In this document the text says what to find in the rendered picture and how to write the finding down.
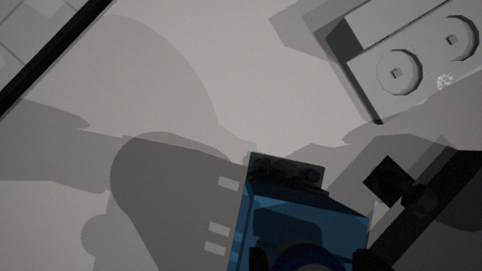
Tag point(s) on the black table edge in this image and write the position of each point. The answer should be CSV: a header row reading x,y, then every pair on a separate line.
x,y
50,52

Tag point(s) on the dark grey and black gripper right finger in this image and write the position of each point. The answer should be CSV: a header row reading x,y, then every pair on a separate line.
x,y
366,260

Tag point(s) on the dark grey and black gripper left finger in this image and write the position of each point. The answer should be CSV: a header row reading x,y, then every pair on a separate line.
x,y
258,260

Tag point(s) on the dark grey button housing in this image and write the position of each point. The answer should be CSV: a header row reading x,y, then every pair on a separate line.
x,y
441,230

